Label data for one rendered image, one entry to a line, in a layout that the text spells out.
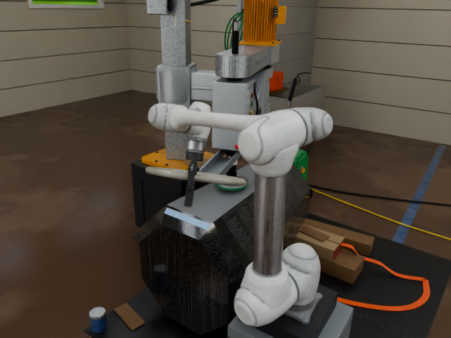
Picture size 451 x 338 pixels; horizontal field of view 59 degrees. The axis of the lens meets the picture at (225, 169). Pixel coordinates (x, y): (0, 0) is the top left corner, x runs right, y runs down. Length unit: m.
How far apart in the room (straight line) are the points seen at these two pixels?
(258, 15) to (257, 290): 2.04
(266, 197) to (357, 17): 6.22
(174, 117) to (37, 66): 7.29
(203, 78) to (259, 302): 2.06
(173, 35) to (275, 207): 2.13
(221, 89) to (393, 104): 5.17
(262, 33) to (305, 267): 1.87
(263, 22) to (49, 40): 6.42
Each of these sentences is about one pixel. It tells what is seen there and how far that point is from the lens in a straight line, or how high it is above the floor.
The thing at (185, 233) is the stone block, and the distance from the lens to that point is 2.31.
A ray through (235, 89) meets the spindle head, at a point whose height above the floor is 1.55.
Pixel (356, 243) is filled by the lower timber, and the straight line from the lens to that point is 3.68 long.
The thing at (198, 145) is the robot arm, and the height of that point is 1.45.
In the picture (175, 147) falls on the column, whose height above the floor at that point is 0.89.
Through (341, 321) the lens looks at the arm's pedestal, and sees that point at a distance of 1.81.
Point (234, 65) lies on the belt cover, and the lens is 2.30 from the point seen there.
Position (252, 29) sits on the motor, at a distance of 2.95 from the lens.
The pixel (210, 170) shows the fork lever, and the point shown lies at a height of 1.12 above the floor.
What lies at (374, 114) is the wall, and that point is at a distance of 7.35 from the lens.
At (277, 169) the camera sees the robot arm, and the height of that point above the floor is 1.56.
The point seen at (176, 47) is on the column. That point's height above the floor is 1.69.
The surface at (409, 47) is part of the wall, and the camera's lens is 7.11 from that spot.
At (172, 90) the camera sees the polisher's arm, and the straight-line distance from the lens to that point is 3.12.
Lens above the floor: 2.00
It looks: 23 degrees down
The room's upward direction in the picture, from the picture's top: 1 degrees clockwise
